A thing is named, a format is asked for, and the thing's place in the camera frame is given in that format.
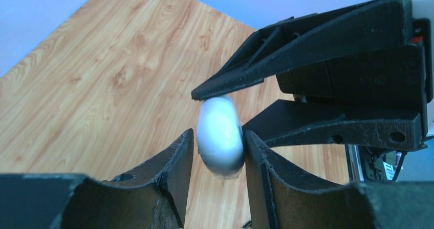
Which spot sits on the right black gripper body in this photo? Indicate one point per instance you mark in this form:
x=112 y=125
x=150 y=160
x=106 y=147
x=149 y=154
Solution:
x=398 y=78

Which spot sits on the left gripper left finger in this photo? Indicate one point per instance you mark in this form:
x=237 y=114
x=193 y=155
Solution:
x=151 y=195

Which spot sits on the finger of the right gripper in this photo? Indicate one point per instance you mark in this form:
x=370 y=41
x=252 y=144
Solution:
x=297 y=42
x=297 y=123

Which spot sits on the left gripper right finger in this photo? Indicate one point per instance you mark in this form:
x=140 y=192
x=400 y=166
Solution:
x=283 y=195

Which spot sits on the white earbud charging case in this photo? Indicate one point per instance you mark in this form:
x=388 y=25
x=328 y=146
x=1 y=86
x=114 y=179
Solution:
x=220 y=137

